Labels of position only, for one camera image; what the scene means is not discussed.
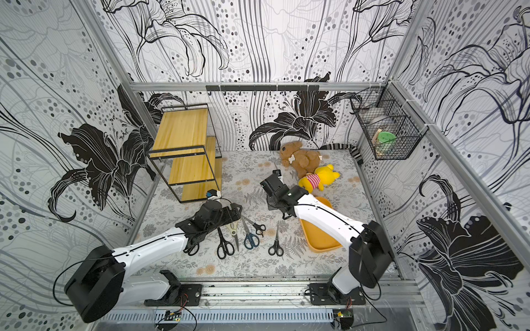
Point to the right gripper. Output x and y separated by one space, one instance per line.
271 185

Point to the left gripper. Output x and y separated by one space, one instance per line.
237 215

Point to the beige scissors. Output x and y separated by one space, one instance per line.
233 232

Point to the small black scissors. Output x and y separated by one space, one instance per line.
259 228

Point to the blue handled scissors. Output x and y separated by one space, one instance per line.
251 240

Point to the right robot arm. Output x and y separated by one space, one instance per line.
369 250

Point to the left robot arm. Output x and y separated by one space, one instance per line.
107 277

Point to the long black scissors left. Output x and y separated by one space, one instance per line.
191 248

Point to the orange storage box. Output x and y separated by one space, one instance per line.
318 241

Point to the brown teddy bear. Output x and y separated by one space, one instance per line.
302 161

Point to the yellow plush toy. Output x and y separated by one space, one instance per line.
323 176

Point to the floral table mat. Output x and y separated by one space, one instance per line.
242 171

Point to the wooden two-tier shelf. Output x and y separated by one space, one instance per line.
186 152

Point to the striped plush tail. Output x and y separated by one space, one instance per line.
353 150

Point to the small circuit board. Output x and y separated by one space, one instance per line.
172 316

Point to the green lidded container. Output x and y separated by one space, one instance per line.
384 143

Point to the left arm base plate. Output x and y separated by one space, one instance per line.
178 294

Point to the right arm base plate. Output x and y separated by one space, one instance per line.
321 294

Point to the white cable duct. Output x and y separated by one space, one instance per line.
224 316

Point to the black wall rail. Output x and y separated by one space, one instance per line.
265 87

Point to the black wire basket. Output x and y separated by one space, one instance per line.
378 109

